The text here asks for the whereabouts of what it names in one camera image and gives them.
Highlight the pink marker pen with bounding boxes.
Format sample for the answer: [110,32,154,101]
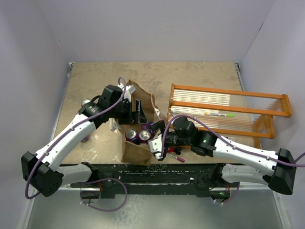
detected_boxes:
[167,153,185,163]

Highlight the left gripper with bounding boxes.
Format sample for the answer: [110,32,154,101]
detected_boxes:
[109,99,148,125]

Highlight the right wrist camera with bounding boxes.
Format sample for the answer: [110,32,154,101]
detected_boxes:
[147,135,164,161]

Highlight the green tipped pen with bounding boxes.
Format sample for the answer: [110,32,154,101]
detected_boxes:
[204,113,235,117]

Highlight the red black stamp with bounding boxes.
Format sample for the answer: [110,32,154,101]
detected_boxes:
[167,147,182,155]

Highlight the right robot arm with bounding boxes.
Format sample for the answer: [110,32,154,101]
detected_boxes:
[148,114,297,195]

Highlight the wooden shelf rack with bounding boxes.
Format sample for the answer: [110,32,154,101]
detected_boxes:
[167,84,293,148]

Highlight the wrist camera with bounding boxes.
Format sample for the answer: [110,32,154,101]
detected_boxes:
[147,135,164,161]
[117,83,135,102]

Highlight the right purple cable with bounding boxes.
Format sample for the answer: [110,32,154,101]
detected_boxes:
[160,115,305,167]

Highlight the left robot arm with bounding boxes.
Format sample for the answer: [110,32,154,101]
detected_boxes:
[21,84,148,199]

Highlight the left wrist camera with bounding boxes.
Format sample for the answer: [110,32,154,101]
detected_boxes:
[117,83,135,102]

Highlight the red cola can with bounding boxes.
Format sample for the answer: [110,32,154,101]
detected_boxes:
[81,98,91,107]

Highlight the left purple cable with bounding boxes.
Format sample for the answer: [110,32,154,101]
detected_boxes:
[25,76,128,213]

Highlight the purple cable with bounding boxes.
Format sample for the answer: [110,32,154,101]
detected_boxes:
[160,115,305,167]
[25,76,128,213]

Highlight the red staples box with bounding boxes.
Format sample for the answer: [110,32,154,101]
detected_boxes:
[226,137,235,142]

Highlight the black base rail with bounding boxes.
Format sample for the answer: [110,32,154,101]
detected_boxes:
[70,163,238,200]

